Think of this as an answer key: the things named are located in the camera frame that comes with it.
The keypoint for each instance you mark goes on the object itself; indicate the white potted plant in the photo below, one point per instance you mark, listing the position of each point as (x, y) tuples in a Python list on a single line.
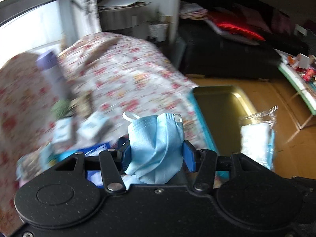
[(158, 25)]

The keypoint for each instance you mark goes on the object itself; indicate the green fuzzy ball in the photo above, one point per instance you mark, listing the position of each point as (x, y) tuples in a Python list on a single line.
[(62, 109)]

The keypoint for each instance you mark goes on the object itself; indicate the floral tablecloth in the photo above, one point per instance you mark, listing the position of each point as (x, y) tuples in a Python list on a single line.
[(122, 74)]

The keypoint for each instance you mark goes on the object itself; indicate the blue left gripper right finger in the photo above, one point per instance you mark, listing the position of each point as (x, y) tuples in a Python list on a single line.
[(189, 156)]

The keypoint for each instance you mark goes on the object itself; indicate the plastic bag of masks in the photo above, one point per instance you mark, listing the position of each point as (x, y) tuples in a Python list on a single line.
[(258, 136)]

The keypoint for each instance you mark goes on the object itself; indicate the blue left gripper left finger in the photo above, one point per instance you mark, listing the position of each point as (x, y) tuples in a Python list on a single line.
[(124, 153)]

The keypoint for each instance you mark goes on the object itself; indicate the purple white water bottle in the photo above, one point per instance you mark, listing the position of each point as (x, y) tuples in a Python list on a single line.
[(49, 66)]

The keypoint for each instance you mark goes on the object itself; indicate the blue surgical face mask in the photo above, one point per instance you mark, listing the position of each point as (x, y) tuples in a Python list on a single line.
[(156, 148)]

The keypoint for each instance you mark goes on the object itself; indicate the black sofa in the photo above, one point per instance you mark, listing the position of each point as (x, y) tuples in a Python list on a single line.
[(213, 53)]

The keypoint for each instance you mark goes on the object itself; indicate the small white tissue pack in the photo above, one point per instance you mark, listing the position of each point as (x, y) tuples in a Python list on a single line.
[(94, 127), (63, 133)]

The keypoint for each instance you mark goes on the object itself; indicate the green edged cluttered table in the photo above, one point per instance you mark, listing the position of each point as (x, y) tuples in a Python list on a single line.
[(302, 89)]

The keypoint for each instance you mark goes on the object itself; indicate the red cushion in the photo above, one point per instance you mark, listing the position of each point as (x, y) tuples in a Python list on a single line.
[(234, 25)]

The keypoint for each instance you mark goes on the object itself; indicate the round grey side table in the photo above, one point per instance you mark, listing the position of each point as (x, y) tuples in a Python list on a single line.
[(119, 15)]

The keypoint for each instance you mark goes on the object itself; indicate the teal rimmed metal tray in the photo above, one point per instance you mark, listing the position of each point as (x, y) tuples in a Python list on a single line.
[(218, 110)]

